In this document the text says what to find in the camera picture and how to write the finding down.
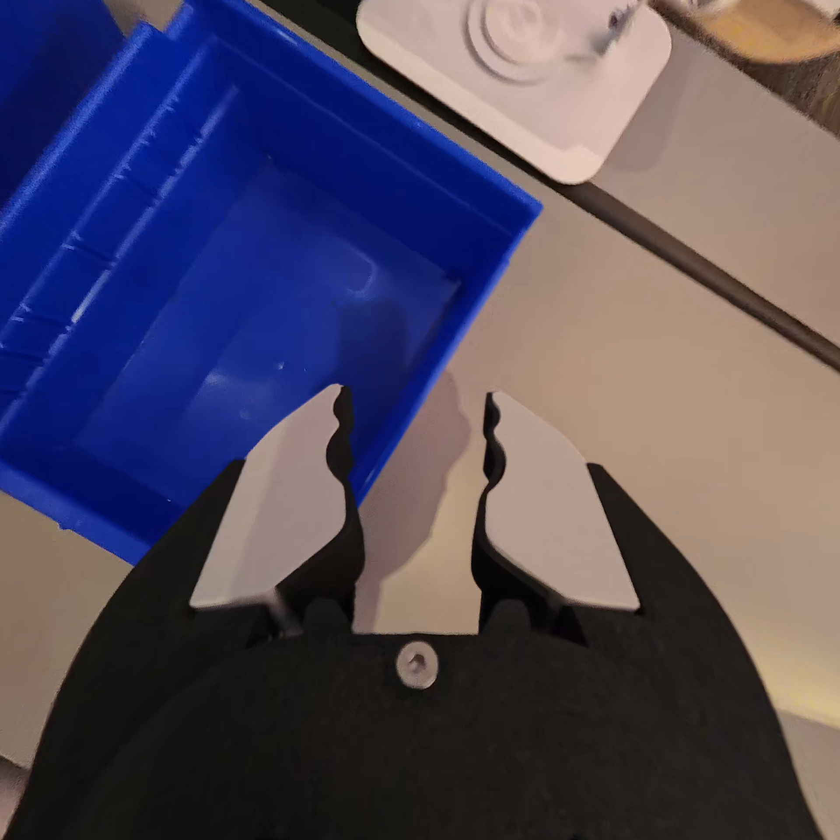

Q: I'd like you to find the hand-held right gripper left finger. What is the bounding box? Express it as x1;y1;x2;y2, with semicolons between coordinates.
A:
191;384;366;637

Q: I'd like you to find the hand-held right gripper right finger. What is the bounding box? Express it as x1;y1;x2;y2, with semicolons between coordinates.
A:
470;390;643;640

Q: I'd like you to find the blue plastic bin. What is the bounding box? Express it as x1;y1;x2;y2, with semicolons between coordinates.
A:
0;0;543;565
0;0;126;198

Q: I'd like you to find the white board stand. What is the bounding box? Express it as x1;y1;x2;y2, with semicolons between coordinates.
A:
357;0;673;185

